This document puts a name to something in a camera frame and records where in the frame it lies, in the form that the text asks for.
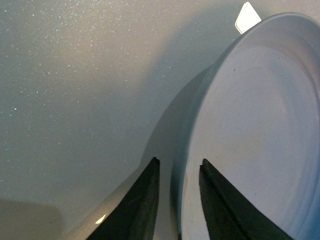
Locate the white ceramic plate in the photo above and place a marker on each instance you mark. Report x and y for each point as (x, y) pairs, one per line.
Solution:
(256, 118)

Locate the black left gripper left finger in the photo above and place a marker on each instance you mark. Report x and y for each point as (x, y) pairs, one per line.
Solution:
(135, 216)

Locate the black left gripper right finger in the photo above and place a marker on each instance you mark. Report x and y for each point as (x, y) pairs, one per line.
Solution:
(228, 214)

